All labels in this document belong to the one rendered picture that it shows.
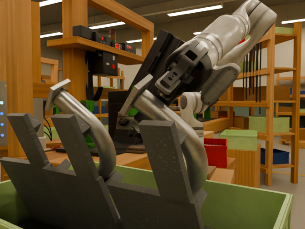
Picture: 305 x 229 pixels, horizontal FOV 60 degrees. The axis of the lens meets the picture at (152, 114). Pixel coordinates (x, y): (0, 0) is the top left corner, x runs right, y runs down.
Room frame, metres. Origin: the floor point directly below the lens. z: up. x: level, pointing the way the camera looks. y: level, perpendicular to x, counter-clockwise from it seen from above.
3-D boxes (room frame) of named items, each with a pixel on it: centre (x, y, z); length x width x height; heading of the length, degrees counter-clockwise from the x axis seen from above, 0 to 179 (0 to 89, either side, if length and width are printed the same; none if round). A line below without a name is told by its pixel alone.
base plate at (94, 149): (1.87, 0.10, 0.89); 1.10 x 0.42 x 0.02; 152
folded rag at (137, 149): (1.36, 0.08, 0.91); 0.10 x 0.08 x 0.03; 70
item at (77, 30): (1.71, 0.43, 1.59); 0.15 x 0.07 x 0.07; 152
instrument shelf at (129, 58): (1.99, 0.33, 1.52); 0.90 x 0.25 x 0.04; 152
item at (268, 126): (4.81, -1.57, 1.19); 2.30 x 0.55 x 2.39; 13
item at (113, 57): (1.87, 0.34, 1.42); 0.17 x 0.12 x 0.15; 152
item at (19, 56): (2.01, 0.37, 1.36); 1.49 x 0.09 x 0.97; 152
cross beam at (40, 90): (2.04, 0.43, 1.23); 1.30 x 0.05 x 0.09; 152
